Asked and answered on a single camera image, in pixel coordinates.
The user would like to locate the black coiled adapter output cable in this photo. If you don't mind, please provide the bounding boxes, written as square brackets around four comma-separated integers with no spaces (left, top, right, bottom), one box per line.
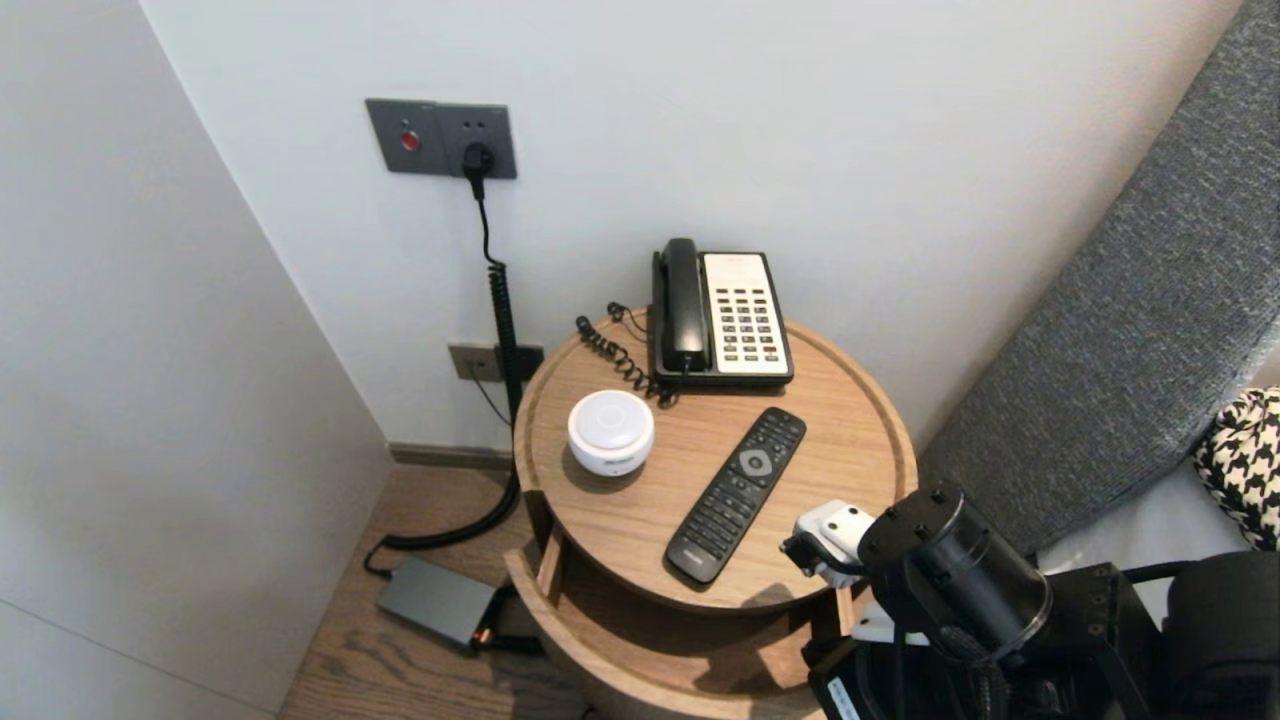
[480,585,546,658]

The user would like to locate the grey power adapter box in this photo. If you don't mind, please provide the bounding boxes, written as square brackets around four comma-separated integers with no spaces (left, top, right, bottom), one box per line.
[376,557,500,651]

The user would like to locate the grey upholstered headboard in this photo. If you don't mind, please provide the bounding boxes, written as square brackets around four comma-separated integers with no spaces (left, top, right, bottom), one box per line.
[918,0,1280,556]

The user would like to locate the black power plug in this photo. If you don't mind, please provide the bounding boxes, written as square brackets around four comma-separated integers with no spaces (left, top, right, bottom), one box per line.
[461,143,495,202]

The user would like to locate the grey wall socket panel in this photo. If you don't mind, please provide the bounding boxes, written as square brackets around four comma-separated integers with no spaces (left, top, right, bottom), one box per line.
[365,98,518,181]

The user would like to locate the black coiled telephone cord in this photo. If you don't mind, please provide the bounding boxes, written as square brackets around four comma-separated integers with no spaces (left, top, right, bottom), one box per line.
[574,303,681,408]

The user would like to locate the white round smart speaker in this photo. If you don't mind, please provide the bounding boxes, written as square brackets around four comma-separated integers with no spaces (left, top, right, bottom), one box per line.
[567,390,656,478]

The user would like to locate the black and cream telephone base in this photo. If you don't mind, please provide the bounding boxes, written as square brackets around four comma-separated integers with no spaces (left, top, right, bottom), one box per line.
[651,250,796,389]

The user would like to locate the beige wall data socket plate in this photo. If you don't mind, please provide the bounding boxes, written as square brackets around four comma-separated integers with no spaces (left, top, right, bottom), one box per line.
[447,343,546,386]

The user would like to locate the black TV remote control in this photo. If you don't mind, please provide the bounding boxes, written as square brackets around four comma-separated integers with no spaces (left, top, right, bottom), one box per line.
[664,406,808,586]

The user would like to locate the black coiled power cable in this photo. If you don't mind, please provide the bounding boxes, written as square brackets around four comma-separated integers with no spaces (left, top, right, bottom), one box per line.
[363,198,523,579]

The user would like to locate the black white houndstooth pillow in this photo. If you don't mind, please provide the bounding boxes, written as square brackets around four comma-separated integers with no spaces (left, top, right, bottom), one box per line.
[1190,388,1280,553]

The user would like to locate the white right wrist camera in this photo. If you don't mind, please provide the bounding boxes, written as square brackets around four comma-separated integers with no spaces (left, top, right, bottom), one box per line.
[780,500,876,589]

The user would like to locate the black telephone handset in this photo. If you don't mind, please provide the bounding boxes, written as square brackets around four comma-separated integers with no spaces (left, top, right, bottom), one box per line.
[658,238,709,373]

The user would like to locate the thin black phone line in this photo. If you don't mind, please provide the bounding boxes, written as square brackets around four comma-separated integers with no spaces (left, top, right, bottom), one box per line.
[470,375,513,429]

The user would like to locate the grey wooden baseboard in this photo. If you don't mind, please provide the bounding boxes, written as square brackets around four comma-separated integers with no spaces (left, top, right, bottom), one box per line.
[388,443,516,473]

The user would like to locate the white bed sheet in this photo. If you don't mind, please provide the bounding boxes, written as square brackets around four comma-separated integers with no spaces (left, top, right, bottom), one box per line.
[1035,470,1280,591]

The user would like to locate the round wooden nightstand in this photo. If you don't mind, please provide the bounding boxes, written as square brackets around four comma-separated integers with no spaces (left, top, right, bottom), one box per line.
[512,310,919,616]

